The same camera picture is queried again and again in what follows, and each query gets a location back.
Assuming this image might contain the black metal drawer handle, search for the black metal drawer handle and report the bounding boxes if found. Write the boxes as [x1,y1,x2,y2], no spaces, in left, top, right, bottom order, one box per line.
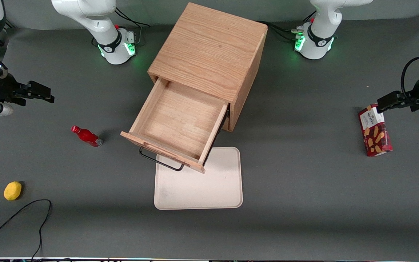
[139,146,185,171]

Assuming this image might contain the red tartan shortbread box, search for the red tartan shortbread box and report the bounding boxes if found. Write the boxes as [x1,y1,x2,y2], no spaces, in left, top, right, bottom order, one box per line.
[358,104,393,157]

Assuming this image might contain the red plastic bottle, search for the red plastic bottle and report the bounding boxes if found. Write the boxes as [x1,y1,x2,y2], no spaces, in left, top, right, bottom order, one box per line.
[71,126,103,148]

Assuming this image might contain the black left arm base cables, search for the black left arm base cables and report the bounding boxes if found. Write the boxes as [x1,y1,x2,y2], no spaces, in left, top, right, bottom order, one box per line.
[257,11,317,43]

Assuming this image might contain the yellow lemon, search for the yellow lemon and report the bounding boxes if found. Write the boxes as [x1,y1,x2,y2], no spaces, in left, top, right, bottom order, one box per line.
[4,181,23,201]

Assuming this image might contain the beige plastic tray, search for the beige plastic tray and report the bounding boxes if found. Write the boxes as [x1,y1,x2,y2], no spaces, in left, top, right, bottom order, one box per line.
[154,147,243,210]

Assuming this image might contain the wooden drawer cabinet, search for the wooden drawer cabinet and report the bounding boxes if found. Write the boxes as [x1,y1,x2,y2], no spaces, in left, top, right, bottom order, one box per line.
[148,2,269,132]

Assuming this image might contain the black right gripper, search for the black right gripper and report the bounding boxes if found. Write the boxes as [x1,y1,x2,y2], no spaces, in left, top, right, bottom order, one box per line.
[0,72,55,107]

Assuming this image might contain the wooden drawer with shallow tray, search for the wooden drawer with shallow tray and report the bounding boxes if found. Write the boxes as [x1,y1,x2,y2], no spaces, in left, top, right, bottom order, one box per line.
[120,77,230,174]

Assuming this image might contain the black right arm base cables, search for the black right arm base cables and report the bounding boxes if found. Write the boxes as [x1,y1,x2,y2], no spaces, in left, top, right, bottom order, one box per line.
[114,5,150,47]

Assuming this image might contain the black arm base cables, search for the black arm base cables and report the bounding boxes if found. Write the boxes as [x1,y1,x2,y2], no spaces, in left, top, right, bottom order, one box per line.
[257,11,317,43]
[114,5,150,47]

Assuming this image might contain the aluminium frame profile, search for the aluminium frame profile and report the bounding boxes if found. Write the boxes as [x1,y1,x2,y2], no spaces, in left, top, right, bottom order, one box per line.
[0,20,14,47]

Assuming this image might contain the thin black table cable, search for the thin black table cable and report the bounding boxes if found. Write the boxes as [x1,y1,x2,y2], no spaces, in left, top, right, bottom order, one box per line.
[0,199,52,261]

